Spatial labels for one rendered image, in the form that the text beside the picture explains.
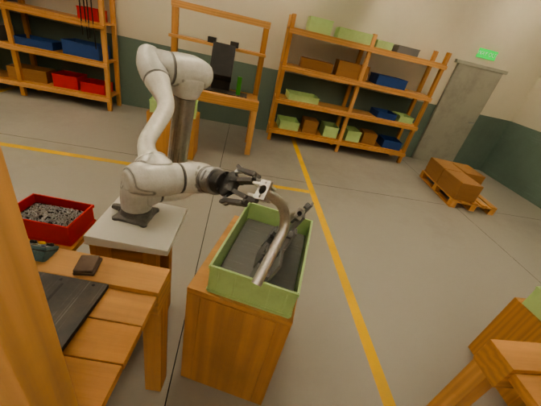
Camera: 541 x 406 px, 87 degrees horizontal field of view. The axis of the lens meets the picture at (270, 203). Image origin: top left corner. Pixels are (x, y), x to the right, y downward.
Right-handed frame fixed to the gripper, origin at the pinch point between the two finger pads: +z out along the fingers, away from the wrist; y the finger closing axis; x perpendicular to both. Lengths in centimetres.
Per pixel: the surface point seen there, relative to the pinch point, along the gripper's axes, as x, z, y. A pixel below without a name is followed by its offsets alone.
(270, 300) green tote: 56, -25, -32
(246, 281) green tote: 45, -32, -28
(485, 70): 507, -87, 516
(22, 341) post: -34, 1, -43
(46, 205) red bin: -15, -130, -38
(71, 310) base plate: -6, -58, -61
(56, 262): -10, -84, -53
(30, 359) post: -31, -1, -47
